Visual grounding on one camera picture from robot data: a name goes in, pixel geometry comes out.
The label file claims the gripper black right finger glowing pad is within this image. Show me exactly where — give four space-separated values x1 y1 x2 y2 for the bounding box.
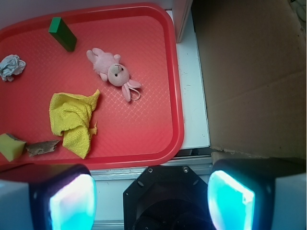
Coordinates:
207 158 307 230

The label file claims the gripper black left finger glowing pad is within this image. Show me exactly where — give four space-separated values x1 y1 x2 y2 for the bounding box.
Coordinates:
0 163 97 230

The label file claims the crumpled white paper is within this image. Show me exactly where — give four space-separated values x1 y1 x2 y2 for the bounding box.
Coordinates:
0 55 26 82

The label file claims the brown bark piece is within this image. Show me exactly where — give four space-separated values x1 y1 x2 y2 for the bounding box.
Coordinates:
25 140 59 157

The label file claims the yellow sponge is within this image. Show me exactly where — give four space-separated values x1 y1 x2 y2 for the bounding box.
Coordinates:
0 133 26 162

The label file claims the yellow cloth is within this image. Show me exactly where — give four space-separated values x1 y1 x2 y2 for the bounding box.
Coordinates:
49 90 100 159

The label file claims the red plastic tray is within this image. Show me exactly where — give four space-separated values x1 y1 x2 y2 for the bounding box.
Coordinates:
0 3 184 169

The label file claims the brown cardboard box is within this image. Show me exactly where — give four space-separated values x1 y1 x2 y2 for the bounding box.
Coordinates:
192 0 307 158

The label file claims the pink plush bunny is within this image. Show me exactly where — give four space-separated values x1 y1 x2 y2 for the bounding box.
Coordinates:
86 47 142 102

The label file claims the green wooden block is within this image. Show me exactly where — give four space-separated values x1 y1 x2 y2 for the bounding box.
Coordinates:
48 17 77 52

